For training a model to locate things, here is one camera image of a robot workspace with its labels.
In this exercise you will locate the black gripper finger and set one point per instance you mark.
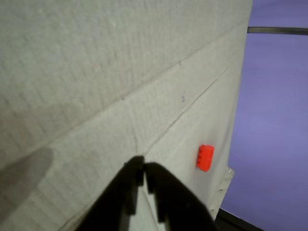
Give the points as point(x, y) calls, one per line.
point(178, 204)
point(115, 197)

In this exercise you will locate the black flat edge strip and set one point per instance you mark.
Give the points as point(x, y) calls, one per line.
point(235, 222)

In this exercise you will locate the grey metal bar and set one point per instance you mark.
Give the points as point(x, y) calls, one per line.
point(276, 30)

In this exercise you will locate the grey cardboard sheet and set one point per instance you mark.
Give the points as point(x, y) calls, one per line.
point(96, 72)

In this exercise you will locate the red lego block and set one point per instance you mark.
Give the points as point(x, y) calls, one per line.
point(205, 158)

